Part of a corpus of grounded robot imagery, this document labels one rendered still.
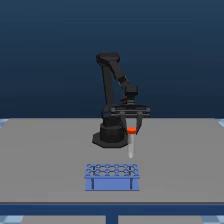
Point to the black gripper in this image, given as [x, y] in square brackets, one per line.
[130, 110]

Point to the clear orange-capped centrifuge tube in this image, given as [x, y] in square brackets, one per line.
[132, 143]

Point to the dark six-joint robot arm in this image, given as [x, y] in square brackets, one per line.
[108, 83]

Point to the blue tube rack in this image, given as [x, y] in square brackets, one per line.
[111, 178]

